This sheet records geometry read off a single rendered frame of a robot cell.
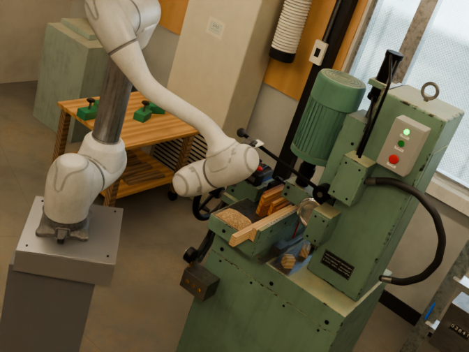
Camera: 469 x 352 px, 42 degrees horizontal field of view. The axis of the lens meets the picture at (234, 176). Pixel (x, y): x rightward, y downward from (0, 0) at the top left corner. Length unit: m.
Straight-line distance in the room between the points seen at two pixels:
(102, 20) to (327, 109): 0.79
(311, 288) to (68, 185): 0.91
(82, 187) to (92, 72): 2.15
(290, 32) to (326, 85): 1.51
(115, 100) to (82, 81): 2.03
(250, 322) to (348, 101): 0.90
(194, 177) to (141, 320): 1.27
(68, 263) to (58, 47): 2.40
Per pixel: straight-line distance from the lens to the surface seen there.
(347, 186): 1.99
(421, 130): 1.89
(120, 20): 1.89
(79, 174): 2.11
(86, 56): 4.11
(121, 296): 3.12
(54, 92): 4.42
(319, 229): 2.07
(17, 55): 5.09
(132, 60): 1.89
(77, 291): 2.28
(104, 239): 2.24
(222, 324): 2.44
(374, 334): 3.53
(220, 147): 1.81
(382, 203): 2.05
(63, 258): 2.15
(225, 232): 2.16
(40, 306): 2.34
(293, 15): 3.54
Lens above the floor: 2.00
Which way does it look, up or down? 26 degrees down
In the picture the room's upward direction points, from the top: 19 degrees clockwise
